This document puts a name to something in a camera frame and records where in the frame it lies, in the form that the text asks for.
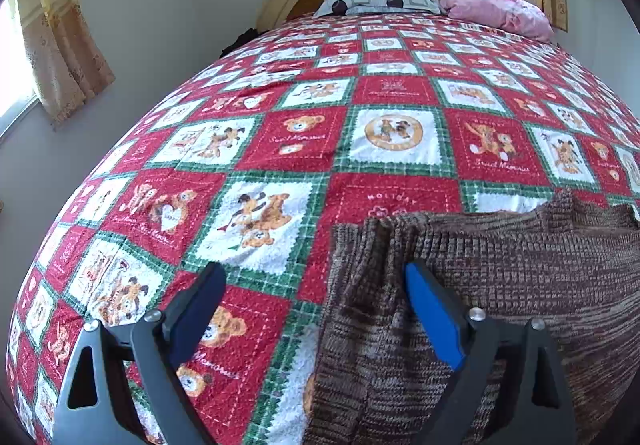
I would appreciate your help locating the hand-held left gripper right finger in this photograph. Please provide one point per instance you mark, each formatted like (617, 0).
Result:
(435, 317)

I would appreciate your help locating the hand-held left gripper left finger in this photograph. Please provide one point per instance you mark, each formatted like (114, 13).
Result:
(200, 310)

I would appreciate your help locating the brown knitted sweater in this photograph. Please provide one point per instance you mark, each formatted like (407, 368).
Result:
(525, 285)

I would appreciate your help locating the red checked printed bedspread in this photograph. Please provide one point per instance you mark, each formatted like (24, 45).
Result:
(310, 135)

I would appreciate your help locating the dark cloth beside bed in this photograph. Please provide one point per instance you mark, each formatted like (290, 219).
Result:
(240, 39)

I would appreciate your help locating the side window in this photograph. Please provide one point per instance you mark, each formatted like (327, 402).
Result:
(15, 75)

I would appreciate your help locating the pink pillow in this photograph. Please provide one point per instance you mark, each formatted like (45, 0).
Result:
(495, 10)

